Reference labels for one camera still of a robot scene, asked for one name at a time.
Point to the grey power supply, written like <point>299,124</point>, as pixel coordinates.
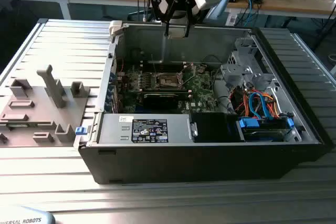
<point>115,129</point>

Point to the green RAM stick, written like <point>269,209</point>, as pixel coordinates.
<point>17,125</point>

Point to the black graphics card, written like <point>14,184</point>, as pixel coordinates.
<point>160,100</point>

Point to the silver coin battery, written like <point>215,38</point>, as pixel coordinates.
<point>200,69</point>

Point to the black open PC case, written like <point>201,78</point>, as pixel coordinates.
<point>183,163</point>

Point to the hard disk in blue carrier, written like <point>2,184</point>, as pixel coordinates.
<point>248,123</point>

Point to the pale grey slanted panel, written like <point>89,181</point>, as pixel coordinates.
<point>224,6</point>

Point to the CPU socket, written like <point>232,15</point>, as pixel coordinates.
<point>168,81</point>

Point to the white motherboard sticker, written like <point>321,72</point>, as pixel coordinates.
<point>193,104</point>

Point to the pale blue teach pendant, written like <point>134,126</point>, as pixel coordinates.
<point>26,217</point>

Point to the green motherboard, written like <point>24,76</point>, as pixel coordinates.
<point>199,90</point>

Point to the blue case latch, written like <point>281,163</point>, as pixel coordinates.
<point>81,131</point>

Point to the grey metal disk bay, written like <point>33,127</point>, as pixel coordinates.
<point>236,73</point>

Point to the silver CPU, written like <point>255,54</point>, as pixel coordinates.
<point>177,33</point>

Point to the beige case latch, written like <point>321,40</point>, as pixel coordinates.
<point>115,27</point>

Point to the grey parts rack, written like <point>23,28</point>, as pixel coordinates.
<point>65,119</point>

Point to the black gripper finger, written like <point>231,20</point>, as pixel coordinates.
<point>187,28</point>
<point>166,28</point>

